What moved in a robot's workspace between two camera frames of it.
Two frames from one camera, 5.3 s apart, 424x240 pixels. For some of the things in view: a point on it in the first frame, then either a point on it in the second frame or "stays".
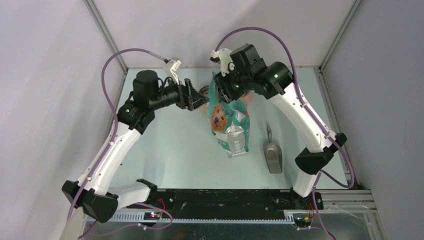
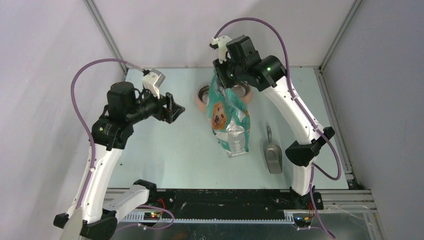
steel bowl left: (204, 89) stays
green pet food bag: (230, 122) stays
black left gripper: (189, 100) to (169, 113)
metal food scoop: (273, 155) stays
